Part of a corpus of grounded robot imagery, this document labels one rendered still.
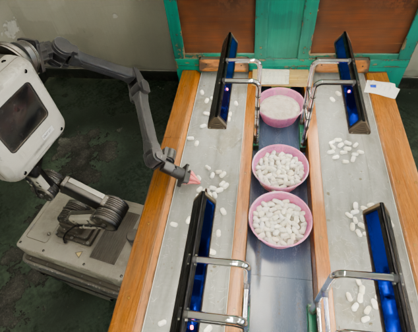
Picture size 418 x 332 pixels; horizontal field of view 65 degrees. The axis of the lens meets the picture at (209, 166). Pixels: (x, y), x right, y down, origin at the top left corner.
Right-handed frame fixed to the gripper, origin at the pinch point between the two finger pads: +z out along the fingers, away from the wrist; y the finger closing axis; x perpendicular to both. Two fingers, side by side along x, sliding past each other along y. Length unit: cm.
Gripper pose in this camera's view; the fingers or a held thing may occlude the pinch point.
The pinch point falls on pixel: (198, 182)
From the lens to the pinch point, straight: 156.8
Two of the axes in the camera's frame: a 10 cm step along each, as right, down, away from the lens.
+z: 8.2, 4.2, 3.9
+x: -5.6, 4.4, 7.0
